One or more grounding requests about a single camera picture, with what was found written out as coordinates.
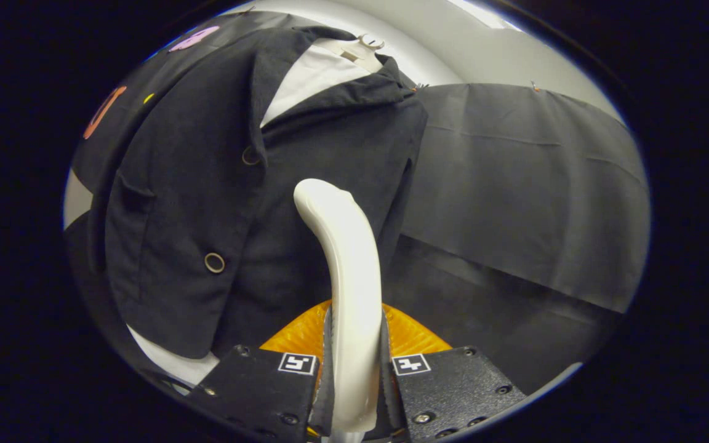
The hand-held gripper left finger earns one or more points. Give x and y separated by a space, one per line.
327 381

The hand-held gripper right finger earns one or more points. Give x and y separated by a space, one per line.
389 381

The white garment steamer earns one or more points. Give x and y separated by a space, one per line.
351 277

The black jacket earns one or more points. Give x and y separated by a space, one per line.
194 184

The black backdrop cloth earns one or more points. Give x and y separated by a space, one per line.
514 184

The white mannequin torso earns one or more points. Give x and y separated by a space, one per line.
311 77

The grey cabinet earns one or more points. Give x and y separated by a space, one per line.
76 203

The white ceiling light panel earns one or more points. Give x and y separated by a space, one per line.
484 13

